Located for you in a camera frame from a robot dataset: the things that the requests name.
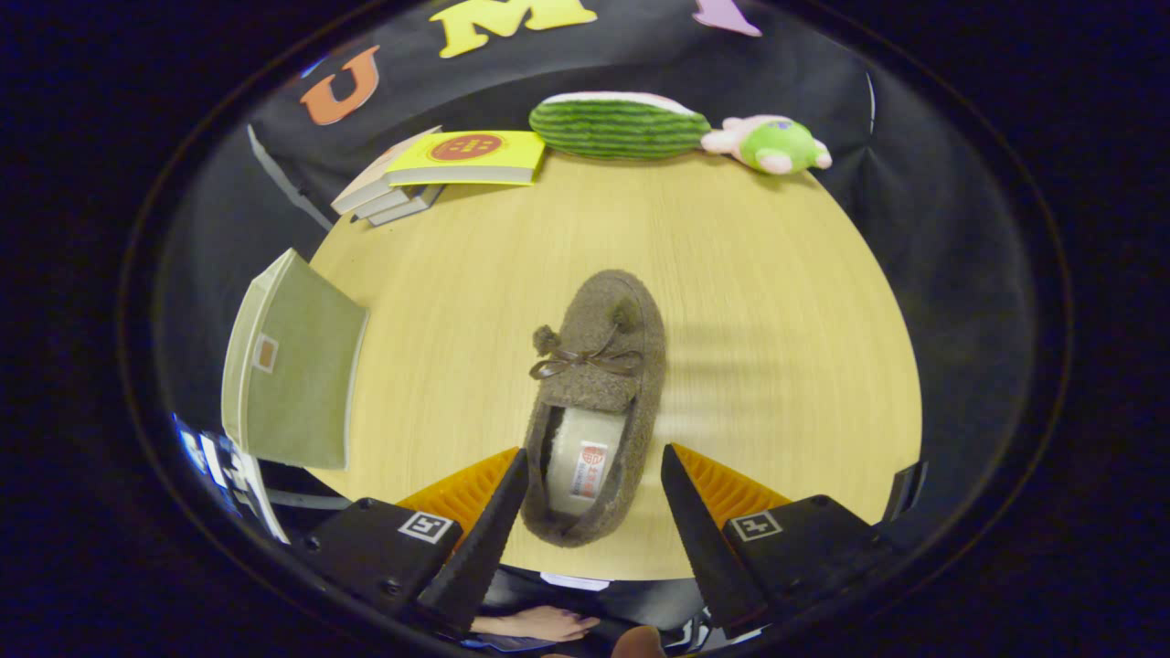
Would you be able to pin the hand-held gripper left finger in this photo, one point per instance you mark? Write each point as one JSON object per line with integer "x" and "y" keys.
{"x": 484, "y": 548}

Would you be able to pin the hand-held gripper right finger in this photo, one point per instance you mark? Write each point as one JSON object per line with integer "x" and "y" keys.
{"x": 699, "y": 539}

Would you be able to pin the brown fuzzy shoe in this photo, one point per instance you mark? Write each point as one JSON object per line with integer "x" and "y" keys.
{"x": 603, "y": 329}

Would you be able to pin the green fabric storage box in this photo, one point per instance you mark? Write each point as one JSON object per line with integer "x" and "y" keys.
{"x": 297, "y": 375}

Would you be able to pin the person's dark clothing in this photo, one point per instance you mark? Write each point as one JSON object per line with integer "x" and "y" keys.
{"x": 640, "y": 599}

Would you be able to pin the white book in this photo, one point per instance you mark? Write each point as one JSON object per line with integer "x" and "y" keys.
{"x": 388, "y": 203}
{"x": 411, "y": 208}

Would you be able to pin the beige cover book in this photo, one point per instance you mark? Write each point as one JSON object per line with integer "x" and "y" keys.
{"x": 366, "y": 187}

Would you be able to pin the yellow book with red circle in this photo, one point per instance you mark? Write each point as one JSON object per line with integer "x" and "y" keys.
{"x": 466, "y": 155}

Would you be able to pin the pink and green plush toy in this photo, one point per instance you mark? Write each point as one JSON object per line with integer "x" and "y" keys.
{"x": 777, "y": 146}

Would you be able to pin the watermelon slice plush toy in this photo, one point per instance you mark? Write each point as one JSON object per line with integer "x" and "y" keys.
{"x": 617, "y": 128}

